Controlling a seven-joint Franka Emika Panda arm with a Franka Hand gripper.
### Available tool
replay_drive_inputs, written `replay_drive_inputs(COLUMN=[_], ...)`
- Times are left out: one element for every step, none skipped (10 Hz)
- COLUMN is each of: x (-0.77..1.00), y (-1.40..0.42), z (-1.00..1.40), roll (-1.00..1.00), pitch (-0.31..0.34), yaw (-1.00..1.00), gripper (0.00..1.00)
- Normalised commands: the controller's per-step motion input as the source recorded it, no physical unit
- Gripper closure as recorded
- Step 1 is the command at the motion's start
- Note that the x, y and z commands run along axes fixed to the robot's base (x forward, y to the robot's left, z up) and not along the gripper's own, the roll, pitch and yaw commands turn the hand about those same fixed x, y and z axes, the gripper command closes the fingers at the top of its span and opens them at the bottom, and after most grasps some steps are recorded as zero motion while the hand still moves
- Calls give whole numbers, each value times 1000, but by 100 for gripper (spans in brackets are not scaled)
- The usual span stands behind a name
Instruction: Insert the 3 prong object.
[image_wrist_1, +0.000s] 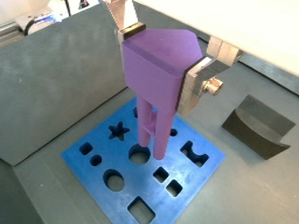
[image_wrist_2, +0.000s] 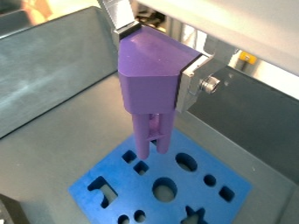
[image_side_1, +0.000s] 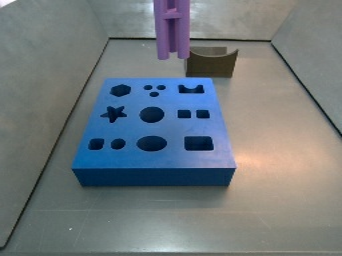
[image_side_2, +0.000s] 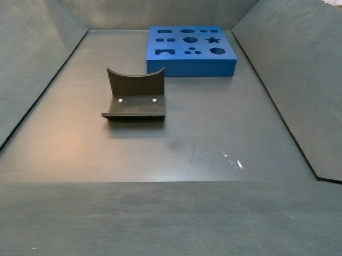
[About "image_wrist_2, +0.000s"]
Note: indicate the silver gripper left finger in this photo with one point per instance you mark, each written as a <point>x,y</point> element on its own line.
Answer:
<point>120,18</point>

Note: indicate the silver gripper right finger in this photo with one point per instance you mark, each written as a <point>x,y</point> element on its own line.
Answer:
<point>198,74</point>

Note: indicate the purple three prong object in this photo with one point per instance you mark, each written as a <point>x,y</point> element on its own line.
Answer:
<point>150,63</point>

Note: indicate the blue shape sorting board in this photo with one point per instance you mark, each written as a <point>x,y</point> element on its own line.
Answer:
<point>182,187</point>

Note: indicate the grey metal bin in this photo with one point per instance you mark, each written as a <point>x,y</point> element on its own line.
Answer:
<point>63,121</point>

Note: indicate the black block corner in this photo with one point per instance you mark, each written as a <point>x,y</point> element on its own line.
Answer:
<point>11,211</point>

